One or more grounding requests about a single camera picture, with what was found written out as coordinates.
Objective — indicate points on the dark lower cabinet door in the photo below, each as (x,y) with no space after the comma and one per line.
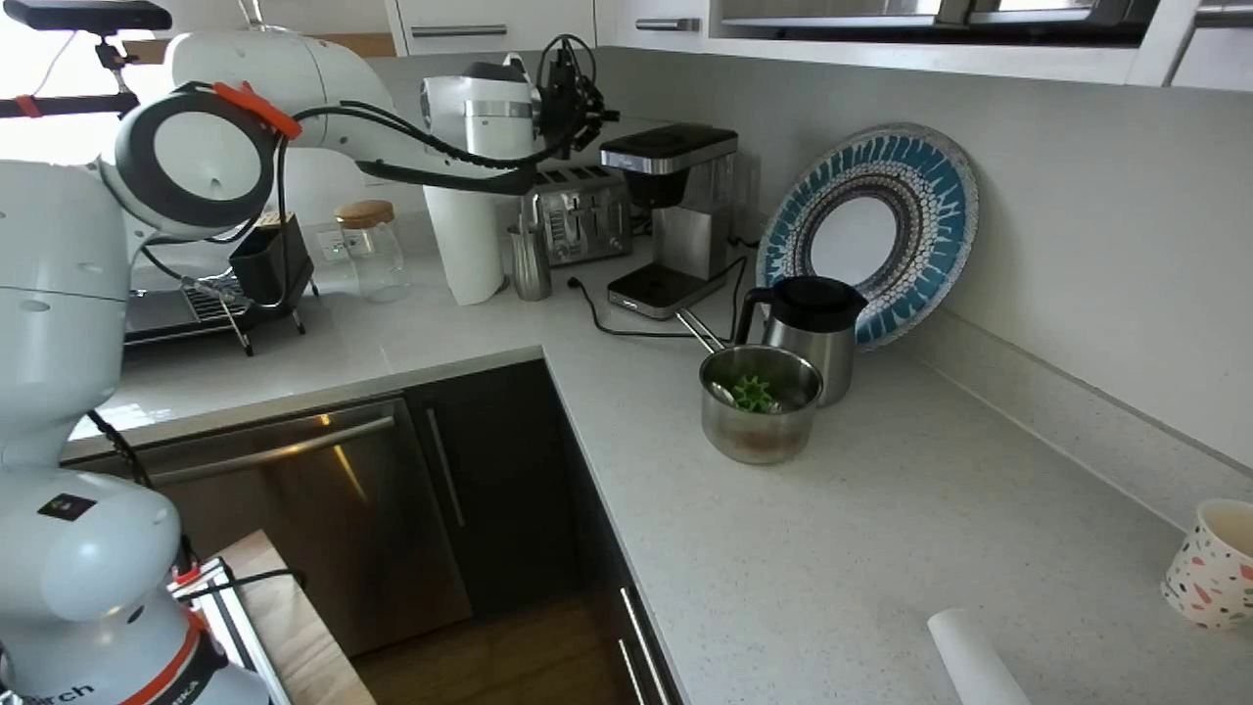
(496,481)

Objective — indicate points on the chrome toaster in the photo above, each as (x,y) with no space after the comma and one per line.
(590,221)

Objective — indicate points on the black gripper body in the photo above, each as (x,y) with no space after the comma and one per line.
(572,100)

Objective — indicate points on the dark cabinet drawer front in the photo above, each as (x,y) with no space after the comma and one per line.
(604,550)

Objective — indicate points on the black steel thermos mug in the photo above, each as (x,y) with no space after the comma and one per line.
(824,344)

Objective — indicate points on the black silver coffee maker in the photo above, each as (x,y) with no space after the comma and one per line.
(687,236)

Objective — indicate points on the white paper towel roll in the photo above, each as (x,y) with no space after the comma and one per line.
(465,246)

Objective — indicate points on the patterned paper cup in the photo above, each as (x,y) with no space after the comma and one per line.
(1216,574)

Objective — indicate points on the small steel saucepan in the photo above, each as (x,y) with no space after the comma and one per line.
(758,436)

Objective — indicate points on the black stereo camera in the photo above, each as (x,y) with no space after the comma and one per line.
(91,16)

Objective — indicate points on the metal cup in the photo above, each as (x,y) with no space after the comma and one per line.
(529,267)

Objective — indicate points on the stainless steel dishwasher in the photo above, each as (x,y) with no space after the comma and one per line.
(328,522)

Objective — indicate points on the green vegetable pieces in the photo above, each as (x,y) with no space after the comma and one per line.
(755,392)

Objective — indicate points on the narrow white upper cabinet door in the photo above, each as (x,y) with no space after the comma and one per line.
(550,26)

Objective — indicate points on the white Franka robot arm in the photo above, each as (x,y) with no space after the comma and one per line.
(53,326)

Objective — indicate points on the stainless steel microwave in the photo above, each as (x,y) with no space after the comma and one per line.
(849,11)

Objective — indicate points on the large white upper cabinet door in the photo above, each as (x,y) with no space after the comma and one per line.
(614,36)

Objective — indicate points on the white upper cabinet beside microwave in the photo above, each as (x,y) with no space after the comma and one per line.
(1216,58)

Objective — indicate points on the black square container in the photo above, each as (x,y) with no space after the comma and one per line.
(269,267)

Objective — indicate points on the glass jar with wooden lid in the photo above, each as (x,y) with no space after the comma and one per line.
(375,257)

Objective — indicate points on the blue patterned plate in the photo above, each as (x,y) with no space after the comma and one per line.
(913,197)

